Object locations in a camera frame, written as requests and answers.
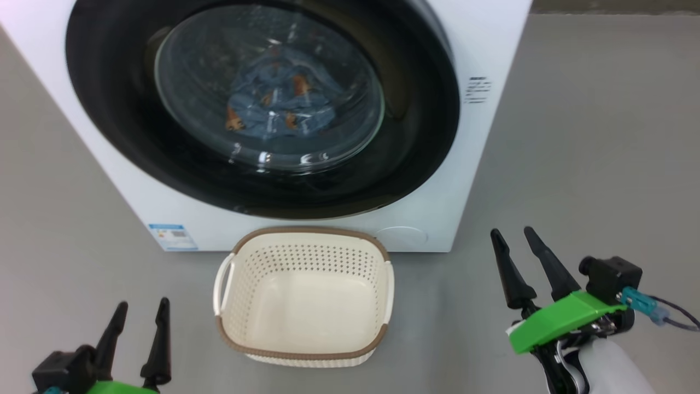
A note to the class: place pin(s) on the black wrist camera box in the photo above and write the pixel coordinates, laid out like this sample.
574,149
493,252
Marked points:
615,276
63,369

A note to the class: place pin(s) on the white washing machine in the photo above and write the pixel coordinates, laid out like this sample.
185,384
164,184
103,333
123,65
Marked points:
492,44

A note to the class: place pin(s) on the cream perforated laundry basket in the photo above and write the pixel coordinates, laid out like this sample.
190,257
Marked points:
306,306

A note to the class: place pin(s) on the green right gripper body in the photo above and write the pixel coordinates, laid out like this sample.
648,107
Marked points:
558,320

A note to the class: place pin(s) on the black round glass washer door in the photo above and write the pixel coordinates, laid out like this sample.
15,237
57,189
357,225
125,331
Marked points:
109,109

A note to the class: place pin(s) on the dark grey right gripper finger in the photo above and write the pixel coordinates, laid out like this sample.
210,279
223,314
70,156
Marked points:
517,287
558,279

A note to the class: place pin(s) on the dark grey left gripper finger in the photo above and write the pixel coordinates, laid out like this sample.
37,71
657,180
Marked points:
160,355
109,345

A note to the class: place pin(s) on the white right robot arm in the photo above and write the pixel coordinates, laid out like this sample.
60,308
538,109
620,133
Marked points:
610,369

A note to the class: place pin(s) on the blue white energy label sticker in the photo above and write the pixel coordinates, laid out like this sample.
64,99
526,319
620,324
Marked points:
173,237

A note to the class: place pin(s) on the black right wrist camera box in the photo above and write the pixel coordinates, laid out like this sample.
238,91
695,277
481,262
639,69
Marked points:
615,276

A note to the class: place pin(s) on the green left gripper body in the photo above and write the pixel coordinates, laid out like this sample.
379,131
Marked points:
120,388

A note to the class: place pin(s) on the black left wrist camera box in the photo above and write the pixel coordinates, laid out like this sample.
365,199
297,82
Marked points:
63,369

